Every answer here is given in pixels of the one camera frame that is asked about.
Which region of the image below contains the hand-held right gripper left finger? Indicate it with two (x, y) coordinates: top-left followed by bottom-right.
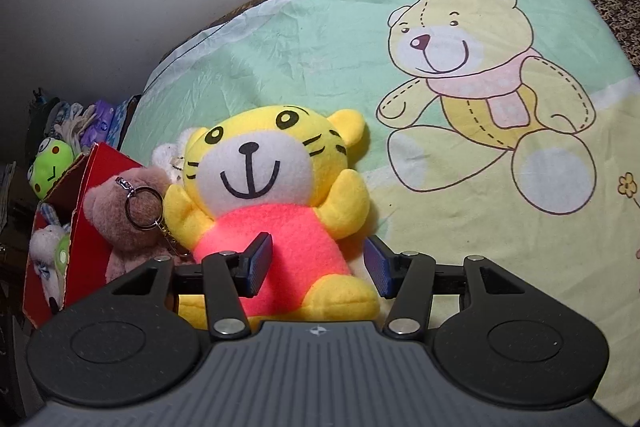
(107, 232), (275, 341)

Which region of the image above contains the white rabbit plush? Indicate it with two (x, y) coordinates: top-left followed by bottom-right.
(151, 127), (196, 185)

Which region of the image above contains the blue checkered cloth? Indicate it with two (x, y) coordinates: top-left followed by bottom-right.
(107, 99), (133, 152)

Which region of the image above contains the printed bear bedsheet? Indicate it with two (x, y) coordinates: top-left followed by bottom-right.
(122, 0), (640, 408)

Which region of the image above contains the white plush with blue bow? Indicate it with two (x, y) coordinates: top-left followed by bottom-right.
(29, 204), (71, 310)

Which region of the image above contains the dark green cloth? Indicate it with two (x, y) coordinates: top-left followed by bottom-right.
(30, 97), (61, 132)

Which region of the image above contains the pink-brown teddy bear plush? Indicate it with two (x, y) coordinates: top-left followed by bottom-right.
(82, 165), (193, 285)

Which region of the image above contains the green plush toy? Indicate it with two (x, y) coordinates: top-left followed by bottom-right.
(55, 234), (72, 280)

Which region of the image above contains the yellow tiger plush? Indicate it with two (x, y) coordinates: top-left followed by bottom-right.
(162, 105), (381, 328)

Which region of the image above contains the green frog plush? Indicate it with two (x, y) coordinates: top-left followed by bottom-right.
(27, 136), (76, 200)

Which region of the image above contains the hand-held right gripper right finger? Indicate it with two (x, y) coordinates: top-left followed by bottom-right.
(363, 234), (526, 339)

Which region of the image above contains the red cardboard box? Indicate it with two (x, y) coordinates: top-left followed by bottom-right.
(22, 142), (146, 328)

